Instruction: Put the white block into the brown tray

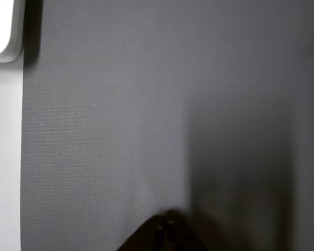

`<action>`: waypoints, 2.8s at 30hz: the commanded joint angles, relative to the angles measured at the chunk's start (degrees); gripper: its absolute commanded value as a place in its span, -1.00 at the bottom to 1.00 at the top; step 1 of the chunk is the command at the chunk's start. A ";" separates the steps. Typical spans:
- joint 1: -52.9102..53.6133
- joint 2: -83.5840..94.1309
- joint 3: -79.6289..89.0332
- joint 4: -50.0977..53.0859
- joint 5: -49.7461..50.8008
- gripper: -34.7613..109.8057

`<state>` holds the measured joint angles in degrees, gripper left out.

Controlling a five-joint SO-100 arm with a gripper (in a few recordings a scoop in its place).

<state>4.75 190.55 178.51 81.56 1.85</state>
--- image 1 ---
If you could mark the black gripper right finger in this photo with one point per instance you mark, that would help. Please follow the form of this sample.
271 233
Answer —
183 238

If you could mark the grey textured mat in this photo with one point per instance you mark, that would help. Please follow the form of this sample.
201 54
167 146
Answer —
146 117

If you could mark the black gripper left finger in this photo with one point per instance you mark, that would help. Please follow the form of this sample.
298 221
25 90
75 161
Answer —
151 235

